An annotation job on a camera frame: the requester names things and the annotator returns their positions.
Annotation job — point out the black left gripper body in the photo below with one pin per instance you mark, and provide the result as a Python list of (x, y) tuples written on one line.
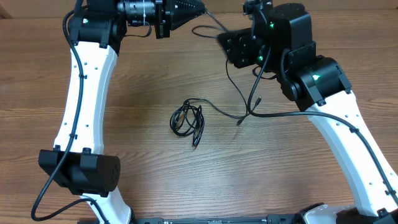
[(162, 18)]

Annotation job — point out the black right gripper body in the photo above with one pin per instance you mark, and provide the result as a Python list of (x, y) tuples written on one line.
[(247, 54)]

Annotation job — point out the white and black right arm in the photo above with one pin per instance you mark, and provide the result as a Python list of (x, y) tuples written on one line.
[(280, 42)]

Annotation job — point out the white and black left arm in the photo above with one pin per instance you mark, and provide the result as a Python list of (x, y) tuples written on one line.
[(94, 31)]

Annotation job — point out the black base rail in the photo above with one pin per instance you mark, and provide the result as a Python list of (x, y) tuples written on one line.
[(217, 220)]

